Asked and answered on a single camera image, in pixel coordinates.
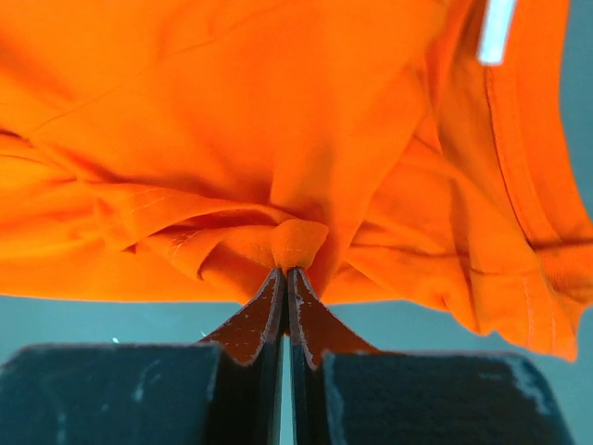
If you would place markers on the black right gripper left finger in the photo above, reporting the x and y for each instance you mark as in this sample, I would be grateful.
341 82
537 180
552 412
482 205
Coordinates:
223 389

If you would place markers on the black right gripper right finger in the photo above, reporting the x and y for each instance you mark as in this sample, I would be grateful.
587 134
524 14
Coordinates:
346 391

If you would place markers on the orange t-shirt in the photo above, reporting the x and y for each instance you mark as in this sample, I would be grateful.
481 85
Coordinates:
176 151

